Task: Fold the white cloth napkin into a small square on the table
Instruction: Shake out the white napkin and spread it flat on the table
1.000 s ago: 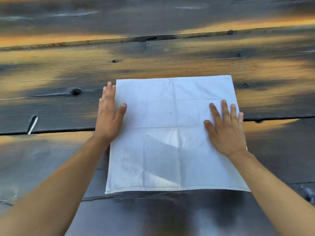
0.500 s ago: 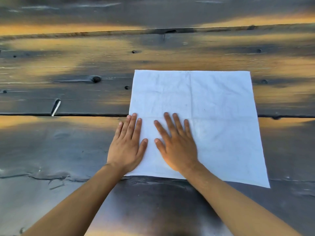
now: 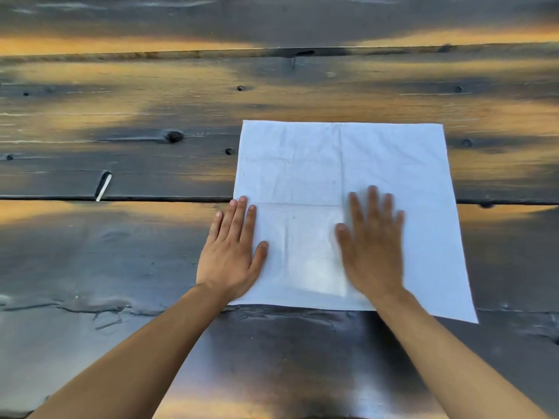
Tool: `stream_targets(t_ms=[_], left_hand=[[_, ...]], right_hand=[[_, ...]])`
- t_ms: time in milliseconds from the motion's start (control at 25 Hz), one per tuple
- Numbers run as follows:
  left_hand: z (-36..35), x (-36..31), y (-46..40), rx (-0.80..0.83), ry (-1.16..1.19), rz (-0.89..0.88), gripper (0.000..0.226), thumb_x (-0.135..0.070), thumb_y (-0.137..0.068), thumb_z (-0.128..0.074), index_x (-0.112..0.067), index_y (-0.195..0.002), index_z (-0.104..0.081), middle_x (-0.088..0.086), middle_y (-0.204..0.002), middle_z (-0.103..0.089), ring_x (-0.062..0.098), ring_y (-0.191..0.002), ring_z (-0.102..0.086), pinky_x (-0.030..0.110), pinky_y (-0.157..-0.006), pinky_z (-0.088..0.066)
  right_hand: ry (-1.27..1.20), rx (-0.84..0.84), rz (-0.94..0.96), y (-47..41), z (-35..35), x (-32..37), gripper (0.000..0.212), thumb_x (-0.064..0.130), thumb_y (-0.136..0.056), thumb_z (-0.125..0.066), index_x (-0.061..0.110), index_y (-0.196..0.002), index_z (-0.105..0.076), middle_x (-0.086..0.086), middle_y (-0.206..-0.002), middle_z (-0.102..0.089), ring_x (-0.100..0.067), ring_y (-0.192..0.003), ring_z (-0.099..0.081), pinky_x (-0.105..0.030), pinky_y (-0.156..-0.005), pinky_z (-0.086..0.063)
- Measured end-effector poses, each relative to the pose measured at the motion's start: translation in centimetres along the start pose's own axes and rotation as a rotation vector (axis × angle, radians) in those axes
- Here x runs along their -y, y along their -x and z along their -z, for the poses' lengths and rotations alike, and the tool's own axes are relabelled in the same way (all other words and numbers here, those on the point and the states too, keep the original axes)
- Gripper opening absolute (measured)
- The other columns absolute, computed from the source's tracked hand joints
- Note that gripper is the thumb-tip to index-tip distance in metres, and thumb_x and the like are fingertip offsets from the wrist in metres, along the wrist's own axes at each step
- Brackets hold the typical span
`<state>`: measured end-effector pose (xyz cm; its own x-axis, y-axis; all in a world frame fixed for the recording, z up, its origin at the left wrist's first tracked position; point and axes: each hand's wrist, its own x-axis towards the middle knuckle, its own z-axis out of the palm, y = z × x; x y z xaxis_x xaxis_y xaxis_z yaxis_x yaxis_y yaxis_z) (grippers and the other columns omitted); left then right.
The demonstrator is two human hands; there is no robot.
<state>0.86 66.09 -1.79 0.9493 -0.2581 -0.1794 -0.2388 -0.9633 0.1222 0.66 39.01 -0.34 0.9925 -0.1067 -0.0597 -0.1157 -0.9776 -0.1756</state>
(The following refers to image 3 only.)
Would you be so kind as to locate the person's right hand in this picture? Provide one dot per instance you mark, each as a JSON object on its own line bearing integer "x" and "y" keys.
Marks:
{"x": 371, "y": 257}

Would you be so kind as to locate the person's left hand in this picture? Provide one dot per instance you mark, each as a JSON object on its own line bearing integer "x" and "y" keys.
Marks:
{"x": 227, "y": 261}

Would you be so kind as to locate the person's right thumb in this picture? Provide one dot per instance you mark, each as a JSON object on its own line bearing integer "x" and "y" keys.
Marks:
{"x": 344, "y": 242}

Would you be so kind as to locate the person's left little finger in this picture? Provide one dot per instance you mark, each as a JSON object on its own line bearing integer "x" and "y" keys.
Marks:
{"x": 215, "y": 226}

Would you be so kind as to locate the person's right middle finger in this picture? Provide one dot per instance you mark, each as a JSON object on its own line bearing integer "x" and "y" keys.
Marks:
{"x": 374, "y": 209}

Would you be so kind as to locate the person's right little finger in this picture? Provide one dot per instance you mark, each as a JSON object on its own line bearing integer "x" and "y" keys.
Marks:
{"x": 399, "y": 226}

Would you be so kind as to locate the person's left middle finger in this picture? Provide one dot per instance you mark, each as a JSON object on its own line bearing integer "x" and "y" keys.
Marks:
{"x": 237, "y": 220}

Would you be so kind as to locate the person's left thumb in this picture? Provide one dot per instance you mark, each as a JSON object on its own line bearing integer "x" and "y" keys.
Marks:
{"x": 260, "y": 256}

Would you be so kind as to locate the white square cloth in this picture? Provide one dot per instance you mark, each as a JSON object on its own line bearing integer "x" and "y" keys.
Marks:
{"x": 340, "y": 178}

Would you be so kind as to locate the person's right forearm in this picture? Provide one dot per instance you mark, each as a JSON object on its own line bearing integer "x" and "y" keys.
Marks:
{"x": 454, "y": 362}

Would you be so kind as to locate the person's left forearm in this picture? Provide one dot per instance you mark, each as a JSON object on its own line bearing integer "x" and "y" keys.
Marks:
{"x": 131, "y": 366}

